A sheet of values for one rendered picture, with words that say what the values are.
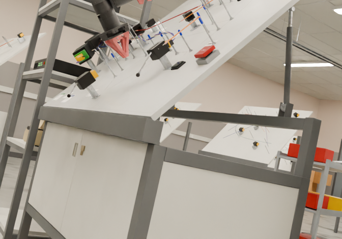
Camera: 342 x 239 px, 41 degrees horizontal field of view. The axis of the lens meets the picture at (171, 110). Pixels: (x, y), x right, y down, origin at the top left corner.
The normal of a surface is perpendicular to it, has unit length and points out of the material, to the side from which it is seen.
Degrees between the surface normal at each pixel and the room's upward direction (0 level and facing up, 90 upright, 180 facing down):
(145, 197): 90
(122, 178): 90
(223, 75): 90
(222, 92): 90
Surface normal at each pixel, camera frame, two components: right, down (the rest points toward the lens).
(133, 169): -0.85, -0.22
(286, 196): 0.49, 0.04
